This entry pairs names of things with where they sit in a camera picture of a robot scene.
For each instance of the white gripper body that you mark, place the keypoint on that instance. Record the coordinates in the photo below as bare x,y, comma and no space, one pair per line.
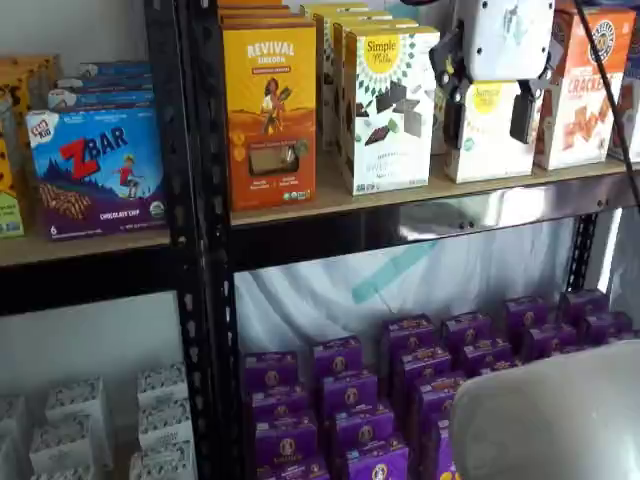
505,35

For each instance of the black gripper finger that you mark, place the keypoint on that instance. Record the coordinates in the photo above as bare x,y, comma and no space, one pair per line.
456,120
522,117

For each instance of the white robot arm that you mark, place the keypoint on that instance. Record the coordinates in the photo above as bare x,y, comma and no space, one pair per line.
550,420

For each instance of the orange white crackers box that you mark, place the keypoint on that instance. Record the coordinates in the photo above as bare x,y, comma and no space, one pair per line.
585,100

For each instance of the tall Simple Mills chocolate box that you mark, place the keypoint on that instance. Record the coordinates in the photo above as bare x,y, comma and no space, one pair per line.
390,115
342,75
322,75
330,7

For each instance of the wooden shelf board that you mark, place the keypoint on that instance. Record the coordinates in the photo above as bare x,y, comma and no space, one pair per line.
75,247
330,195

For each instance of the orange Revival Einkorn box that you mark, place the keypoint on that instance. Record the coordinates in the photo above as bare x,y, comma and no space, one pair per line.
255,12
260,21
272,120

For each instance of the purple Annie's box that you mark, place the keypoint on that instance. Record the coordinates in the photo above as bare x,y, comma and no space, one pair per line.
270,370
582,305
350,395
607,327
377,462
420,370
407,335
337,357
467,330
295,472
485,355
525,315
280,402
500,369
437,450
435,395
365,427
550,340
285,440

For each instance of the black metal shelf rack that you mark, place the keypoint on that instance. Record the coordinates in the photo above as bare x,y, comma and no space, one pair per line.
167,150
212,200

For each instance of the blue purple Zbar box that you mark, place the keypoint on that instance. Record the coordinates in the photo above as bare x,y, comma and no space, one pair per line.
117,69
100,97
97,175
105,82

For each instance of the white patterned box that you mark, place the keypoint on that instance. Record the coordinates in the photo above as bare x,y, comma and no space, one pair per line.
12,417
77,400
7,457
165,425
62,474
162,385
65,442
162,462

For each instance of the yellow chocolate chip box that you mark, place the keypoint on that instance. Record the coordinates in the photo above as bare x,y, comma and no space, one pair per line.
35,67
12,100
9,195

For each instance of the teal tape strip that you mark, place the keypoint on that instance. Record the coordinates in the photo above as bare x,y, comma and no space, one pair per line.
390,272

